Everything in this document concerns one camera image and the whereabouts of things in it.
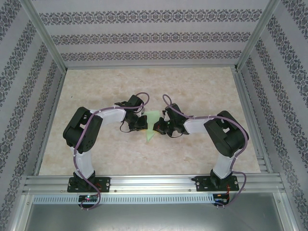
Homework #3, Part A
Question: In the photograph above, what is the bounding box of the light green paper sheet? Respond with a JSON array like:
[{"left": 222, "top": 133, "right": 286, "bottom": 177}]
[{"left": 144, "top": 110, "right": 161, "bottom": 143}]

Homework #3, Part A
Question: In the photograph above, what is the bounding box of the grey sheet metal panel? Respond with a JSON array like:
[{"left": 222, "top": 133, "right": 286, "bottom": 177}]
[{"left": 14, "top": 193, "right": 296, "bottom": 231}]

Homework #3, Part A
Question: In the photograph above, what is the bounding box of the aluminium mounting beam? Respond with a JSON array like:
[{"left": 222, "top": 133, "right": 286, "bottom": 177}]
[{"left": 23, "top": 175, "right": 286, "bottom": 193}]

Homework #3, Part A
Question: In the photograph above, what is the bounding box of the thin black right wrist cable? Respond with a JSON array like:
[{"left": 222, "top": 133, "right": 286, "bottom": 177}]
[{"left": 168, "top": 129, "right": 184, "bottom": 139}]

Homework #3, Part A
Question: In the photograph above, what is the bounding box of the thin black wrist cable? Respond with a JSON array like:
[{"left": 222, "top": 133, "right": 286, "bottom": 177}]
[
  {"left": 168, "top": 129, "right": 184, "bottom": 139},
  {"left": 120, "top": 120, "right": 133, "bottom": 133}
]

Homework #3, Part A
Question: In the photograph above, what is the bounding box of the thin black left wrist cable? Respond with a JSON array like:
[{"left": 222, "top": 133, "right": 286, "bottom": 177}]
[{"left": 120, "top": 120, "right": 133, "bottom": 133}]

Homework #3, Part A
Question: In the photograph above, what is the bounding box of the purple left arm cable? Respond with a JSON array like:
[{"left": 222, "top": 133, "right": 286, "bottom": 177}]
[{"left": 73, "top": 92, "right": 151, "bottom": 211}]

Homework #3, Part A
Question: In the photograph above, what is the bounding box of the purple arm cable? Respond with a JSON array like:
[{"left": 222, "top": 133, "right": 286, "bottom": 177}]
[
  {"left": 73, "top": 92, "right": 151, "bottom": 211},
  {"left": 163, "top": 94, "right": 250, "bottom": 209}
]

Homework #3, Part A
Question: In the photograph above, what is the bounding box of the aluminium cross rail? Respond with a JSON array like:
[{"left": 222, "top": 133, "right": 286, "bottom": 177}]
[{"left": 65, "top": 64, "right": 238, "bottom": 70}]

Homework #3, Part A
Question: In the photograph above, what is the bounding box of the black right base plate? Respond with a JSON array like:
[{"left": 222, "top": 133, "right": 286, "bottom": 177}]
[{"left": 195, "top": 175, "right": 240, "bottom": 193}]

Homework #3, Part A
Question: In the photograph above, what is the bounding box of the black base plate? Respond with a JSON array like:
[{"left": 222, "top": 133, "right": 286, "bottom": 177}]
[
  {"left": 67, "top": 177, "right": 111, "bottom": 193},
  {"left": 195, "top": 175, "right": 240, "bottom": 193}
]

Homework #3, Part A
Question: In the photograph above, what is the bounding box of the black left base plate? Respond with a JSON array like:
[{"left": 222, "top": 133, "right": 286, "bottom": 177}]
[{"left": 67, "top": 177, "right": 111, "bottom": 193}]

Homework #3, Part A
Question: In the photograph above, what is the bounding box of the slotted grey cable duct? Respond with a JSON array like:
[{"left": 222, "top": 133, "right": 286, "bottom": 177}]
[{"left": 32, "top": 194, "right": 215, "bottom": 204}]

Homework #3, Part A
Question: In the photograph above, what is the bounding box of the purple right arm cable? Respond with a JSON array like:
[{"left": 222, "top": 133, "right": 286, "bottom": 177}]
[{"left": 163, "top": 94, "right": 250, "bottom": 209}]

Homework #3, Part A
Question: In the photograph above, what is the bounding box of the aluminium side rail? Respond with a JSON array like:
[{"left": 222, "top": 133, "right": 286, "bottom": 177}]
[
  {"left": 232, "top": 67, "right": 275, "bottom": 175},
  {"left": 32, "top": 68, "right": 68, "bottom": 176}
]

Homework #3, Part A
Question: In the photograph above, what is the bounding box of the aluminium frame post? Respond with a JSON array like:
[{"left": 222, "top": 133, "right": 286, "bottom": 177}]
[
  {"left": 20, "top": 0, "right": 68, "bottom": 73},
  {"left": 233, "top": 0, "right": 282, "bottom": 72}
]

